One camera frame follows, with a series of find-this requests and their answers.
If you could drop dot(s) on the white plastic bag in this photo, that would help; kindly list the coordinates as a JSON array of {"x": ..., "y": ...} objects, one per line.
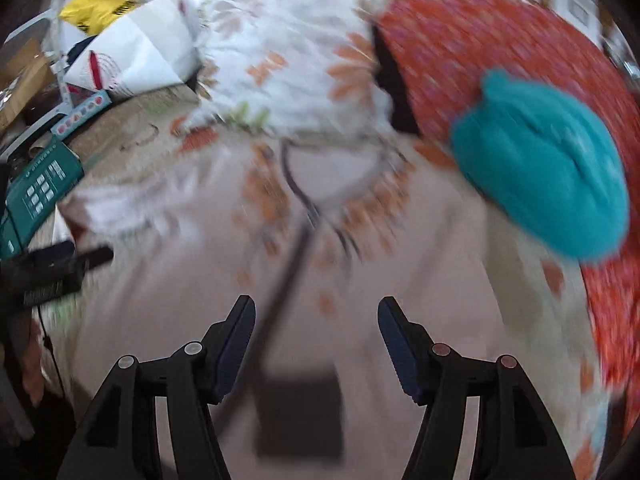
[{"x": 145, "y": 50}]

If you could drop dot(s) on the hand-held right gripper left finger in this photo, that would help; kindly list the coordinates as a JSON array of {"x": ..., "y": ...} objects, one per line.
[{"x": 235, "y": 350}]

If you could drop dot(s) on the white small garment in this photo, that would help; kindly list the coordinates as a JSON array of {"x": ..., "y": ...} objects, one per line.
[{"x": 115, "y": 210}]

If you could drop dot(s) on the floral bedsheet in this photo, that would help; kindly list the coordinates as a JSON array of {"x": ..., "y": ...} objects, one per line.
[{"x": 425, "y": 285}]

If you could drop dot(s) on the black cloth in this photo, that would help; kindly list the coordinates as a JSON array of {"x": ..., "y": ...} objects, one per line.
[{"x": 397, "y": 90}]

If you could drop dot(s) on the red patterned blanket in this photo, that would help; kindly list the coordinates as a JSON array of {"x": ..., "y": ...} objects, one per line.
[{"x": 475, "y": 40}]

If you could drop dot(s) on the white shelf rack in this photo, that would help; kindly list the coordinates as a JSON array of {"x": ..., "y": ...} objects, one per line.
[{"x": 57, "y": 75}]

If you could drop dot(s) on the teal box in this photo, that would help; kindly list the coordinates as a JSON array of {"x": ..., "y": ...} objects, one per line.
[{"x": 45, "y": 185}]

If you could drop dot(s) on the yellow plastic bag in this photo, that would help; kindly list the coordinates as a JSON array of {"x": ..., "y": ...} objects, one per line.
[{"x": 95, "y": 7}]

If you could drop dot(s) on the long patterned box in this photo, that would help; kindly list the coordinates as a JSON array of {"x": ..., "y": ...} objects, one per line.
[{"x": 80, "y": 112}]

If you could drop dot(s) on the teal plush cloth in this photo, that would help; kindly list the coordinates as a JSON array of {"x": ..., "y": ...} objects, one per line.
[{"x": 540, "y": 170}]

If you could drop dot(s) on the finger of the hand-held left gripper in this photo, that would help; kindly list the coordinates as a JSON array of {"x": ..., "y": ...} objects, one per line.
[{"x": 95, "y": 258}]

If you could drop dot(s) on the white floral pillow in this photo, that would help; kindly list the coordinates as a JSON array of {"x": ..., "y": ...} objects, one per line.
[{"x": 300, "y": 35}]

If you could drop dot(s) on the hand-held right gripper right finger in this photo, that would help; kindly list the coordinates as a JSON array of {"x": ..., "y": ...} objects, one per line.
[{"x": 400, "y": 355}]

